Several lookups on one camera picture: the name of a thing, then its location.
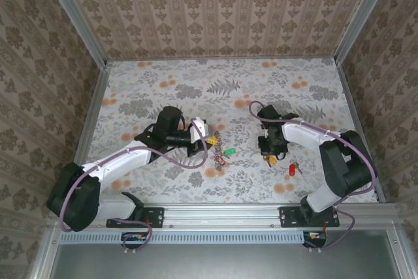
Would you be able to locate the aluminium frame post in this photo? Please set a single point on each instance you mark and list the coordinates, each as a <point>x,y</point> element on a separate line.
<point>365,14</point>
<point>72,14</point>

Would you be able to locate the grey metal sheet panel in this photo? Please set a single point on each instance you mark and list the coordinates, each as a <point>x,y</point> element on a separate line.
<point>212,262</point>

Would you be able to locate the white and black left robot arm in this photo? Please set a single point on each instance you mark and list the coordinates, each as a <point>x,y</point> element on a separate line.
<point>114,161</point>

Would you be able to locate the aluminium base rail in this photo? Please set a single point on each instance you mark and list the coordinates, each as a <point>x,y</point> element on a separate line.
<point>212,217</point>

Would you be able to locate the yellow plastic key tag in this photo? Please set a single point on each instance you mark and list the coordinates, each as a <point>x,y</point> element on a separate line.
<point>272,160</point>

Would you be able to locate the green plastic key tag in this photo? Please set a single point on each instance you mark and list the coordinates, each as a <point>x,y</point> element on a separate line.
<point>231,152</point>

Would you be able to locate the aluminium table side rail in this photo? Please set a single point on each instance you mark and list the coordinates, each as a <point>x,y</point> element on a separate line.
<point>356,106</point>
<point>94,102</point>

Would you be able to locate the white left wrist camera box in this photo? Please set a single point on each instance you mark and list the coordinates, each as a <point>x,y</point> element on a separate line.
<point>200,130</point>

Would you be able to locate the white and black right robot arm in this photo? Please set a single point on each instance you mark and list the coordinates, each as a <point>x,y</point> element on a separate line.
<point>303,133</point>

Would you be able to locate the black connector box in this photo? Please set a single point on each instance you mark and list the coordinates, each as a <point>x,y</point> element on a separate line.
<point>134,238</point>
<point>315,238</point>

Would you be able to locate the silver metal key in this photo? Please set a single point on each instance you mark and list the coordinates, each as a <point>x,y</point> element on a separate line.
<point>298,168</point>

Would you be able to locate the floral patterned table cover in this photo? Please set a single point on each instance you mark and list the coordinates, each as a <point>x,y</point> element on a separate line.
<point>261,73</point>

